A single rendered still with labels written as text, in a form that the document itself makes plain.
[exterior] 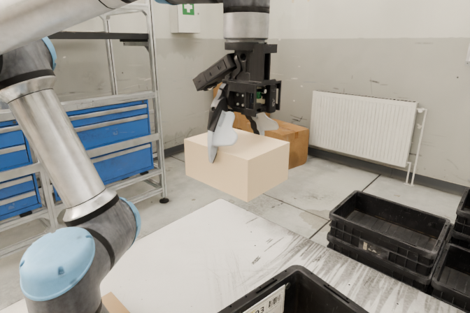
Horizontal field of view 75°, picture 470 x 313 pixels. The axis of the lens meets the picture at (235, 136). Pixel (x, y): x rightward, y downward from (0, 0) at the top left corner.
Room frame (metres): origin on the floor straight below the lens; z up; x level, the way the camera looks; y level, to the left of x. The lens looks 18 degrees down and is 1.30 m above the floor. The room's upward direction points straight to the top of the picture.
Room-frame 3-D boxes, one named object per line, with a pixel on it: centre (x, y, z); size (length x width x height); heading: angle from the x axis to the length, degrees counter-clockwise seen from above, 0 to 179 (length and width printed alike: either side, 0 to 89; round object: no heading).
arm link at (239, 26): (0.53, -0.02, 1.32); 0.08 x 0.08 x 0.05
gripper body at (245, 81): (0.53, -0.02, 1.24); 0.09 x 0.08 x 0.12; 48
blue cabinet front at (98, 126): (1.99, 0.89, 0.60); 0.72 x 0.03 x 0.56; 138
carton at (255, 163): (0.55, 0.00, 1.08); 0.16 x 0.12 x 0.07; 48
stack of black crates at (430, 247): (1.12, -0.65, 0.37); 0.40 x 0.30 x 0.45; 47
